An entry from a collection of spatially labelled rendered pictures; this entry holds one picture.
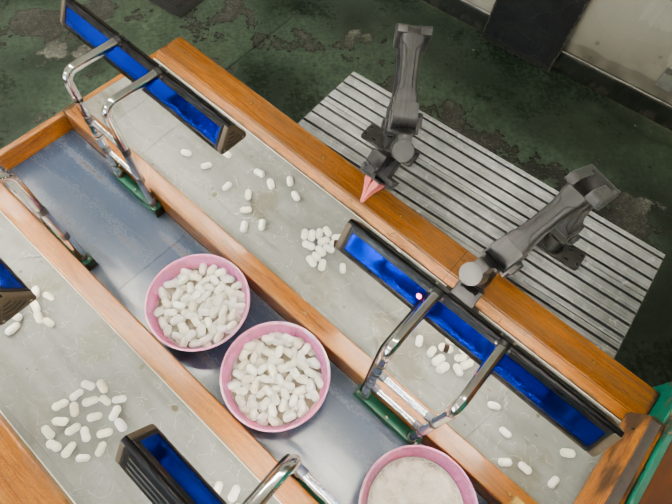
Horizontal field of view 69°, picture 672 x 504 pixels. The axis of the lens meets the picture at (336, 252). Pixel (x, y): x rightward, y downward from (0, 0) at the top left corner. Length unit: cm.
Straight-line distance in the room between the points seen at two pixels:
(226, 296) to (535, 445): 85
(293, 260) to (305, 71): 168
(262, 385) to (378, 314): 35
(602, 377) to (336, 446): 69
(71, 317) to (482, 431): 106
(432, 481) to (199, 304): 72
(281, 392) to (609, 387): 81
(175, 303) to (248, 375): 27
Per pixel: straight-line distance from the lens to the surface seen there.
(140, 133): 169
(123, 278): 151
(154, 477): 89
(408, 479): 126
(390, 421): 128
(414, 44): 140
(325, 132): 173
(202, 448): 126
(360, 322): 131
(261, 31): 313
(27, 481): 135
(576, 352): 142
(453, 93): 289
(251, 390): 126
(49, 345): 144
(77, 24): 154
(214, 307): 133
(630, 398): 146
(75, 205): 168
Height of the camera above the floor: 197
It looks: 63 degrees down
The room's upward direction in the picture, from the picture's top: 6 degrees clockwise
